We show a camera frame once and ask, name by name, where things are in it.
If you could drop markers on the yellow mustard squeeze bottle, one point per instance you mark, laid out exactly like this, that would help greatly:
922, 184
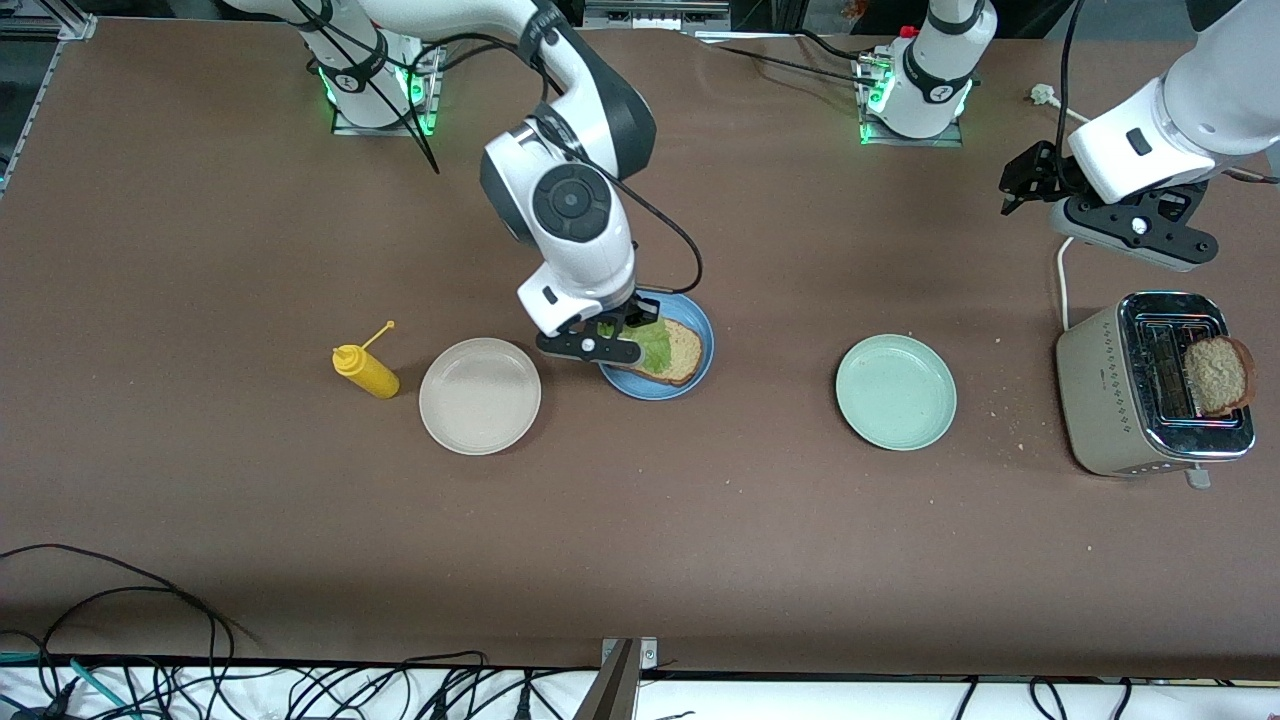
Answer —
368, 372

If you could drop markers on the beige round plate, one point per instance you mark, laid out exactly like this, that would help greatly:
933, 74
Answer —
480, 396

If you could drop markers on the green lettuce leaf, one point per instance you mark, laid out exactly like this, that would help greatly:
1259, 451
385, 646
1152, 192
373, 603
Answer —
655, 348

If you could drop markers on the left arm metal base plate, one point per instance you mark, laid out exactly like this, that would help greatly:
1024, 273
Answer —
950, 138

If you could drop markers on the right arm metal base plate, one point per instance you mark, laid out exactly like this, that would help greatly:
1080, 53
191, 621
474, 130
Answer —
432, 90

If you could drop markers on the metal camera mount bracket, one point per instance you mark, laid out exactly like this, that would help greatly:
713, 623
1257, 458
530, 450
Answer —
620, 680

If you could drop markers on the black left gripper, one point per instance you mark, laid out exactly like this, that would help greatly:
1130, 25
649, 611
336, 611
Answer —
1046, 171

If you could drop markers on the brown bread slice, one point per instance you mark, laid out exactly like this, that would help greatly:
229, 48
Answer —
685, 352
1218, 376

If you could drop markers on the light green round plate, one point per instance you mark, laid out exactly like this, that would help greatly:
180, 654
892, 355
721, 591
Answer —
896, 392

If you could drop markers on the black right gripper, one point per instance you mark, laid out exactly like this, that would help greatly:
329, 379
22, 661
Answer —
631, 314

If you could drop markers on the beige chrome toaster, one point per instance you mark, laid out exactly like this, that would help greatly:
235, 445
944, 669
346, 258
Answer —
1100, 400

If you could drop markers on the blue round plate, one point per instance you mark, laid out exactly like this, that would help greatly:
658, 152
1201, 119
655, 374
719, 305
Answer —
690, 310

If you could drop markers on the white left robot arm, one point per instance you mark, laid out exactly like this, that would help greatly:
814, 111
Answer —
930, 80

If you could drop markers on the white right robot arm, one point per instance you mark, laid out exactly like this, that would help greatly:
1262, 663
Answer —
570, 200

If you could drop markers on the aluminium frame profile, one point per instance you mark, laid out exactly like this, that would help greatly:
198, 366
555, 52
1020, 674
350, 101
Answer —
70, 25

